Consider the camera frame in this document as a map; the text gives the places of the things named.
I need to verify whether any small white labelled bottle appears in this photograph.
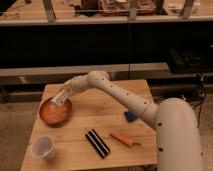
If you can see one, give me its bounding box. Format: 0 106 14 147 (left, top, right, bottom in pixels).
51 88 72 106

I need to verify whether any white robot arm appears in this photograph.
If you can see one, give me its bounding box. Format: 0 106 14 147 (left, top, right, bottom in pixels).
64 71 204 171

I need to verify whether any orange ceramic bowl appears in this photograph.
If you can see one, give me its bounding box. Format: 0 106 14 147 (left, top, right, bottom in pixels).
39 98 72 126

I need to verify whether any wooden table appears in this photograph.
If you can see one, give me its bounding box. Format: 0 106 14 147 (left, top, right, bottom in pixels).
21 89 157 171

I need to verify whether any blue object on table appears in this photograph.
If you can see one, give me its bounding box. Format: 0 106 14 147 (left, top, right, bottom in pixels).
124 111 137 122

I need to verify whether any white plastic cup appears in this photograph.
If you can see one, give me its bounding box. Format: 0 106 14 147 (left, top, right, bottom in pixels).
31 135 55 160

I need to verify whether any black striped rectangular block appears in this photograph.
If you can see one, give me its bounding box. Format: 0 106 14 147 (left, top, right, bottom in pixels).
85 129 111 159

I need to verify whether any orange toy carrot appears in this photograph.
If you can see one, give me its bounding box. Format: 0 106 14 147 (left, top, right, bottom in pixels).
110 133 137 147

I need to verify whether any long metal shelf rack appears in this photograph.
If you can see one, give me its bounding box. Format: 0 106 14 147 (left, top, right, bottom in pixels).
0 0 213 85

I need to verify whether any black cable on floor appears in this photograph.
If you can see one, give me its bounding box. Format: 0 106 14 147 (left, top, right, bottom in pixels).
192 73 208 128

